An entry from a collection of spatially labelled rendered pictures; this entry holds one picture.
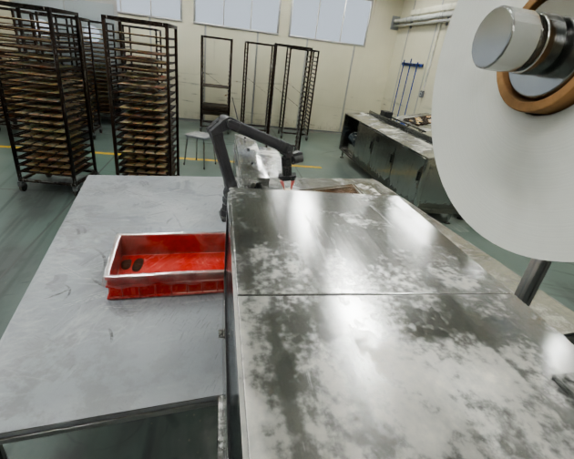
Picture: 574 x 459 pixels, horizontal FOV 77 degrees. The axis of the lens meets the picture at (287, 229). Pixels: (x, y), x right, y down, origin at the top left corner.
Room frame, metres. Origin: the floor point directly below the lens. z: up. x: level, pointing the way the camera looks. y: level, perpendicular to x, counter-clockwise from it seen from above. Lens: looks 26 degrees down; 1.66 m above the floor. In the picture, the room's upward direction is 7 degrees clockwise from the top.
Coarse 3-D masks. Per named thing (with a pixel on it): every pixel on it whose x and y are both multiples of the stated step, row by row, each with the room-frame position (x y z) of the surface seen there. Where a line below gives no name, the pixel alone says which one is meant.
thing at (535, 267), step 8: (528, 264) 1.02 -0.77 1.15; (536, 264) 1.00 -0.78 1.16; (544, 264) 0.99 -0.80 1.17; (528, 272) 1.01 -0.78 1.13; (536, 272) 0.99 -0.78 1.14; (544, 272) 0.99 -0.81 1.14; (520, 280) 1.02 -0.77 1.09; (528, 280) 0.99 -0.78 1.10; (536, 280) 0.99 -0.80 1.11; (520, 288) 1.01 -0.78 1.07; (528, 288) 0.99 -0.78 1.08; (536, 288) 0.99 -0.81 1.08; (520, 296) 1.00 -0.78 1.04; (528, 296) 1.00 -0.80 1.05; (528, 304) 0.99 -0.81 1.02
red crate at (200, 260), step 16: (128, 256) 1.27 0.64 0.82; (144, 256) 1.28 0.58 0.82; (160, 256) 1.30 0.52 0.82; (176, 256) 1.31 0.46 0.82; (192, 256) 1.33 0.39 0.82; (208, 256) 1.35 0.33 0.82; (128, 272) 1.15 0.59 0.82; (112, 288) 0.99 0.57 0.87; (128, 288) 1.00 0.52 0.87; (144, 288) 1.02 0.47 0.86; (160, 288) 1.04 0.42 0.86; (176, 288) 1.05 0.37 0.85; (192, 288) 1.07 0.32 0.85; (208, 288) 1.09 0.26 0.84
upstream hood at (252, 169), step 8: (240, 136) 3.37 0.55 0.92; (240, 144) 3.05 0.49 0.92; (248, 144) 3.09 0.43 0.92; (256, 144) 3.13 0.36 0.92; (240, 152) 2.78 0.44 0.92; (248, 152) 2.82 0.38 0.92; (256, 152) 2.85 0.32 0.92; (240, 160) 2.56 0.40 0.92; (248, 160) 2.59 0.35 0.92; (256, 160) 2.61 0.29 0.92; (240, 168) 2.48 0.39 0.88; (248, 168) 2.39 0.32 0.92; (256, 168) 2.41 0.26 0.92; (264, 168) 2.43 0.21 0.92; (248, 176) 2.23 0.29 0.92; (256, 176) 2.25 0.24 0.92; (264, 176) 2.27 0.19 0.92; (248, 184) 2.21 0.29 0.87; (264, 184) 2.24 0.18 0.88
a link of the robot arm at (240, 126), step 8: (232, 120) 1.72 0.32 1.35; (232, 128) 1.72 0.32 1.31; (240, 128) 1.78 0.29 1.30; (248, 128) 1.81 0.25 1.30; (256, 128) 1.85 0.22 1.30; (248, 136) 1.81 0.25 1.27; (256, 136) 1.83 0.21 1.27; (264, 136) 1.86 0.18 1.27; (264, 144) 1.88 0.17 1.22; (272, 144) 1.89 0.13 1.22; (280, 144) 1.91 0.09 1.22; (288, 144) 1.94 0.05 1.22
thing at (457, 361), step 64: (256, 192) 0.94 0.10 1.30; (320, 192) 1.01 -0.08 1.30; (256, 256) 0.60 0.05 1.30; (320, 256) 0.63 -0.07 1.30; (384, 256) 0.66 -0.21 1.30; (448, 256) 0.70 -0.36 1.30; (256, 320) 0.41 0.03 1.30; (320, 320) 0.43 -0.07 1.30; (384, 320) 0.45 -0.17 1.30; (448, 320) 0.47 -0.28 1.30; (512, 320) 0.50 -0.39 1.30; (256, 384) 0.30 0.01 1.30; (320, 384) 0.31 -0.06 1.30; (384, 384) 0.33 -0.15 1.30; (448, 384) 0.34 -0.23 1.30; (512, 384) 0.35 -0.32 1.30; (256, 448) 0.23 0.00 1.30; (320, 448) 0.23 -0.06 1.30; (384, 448) 0.24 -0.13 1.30; (448, 448) 0.25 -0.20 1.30; (512, 448) 0.26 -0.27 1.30
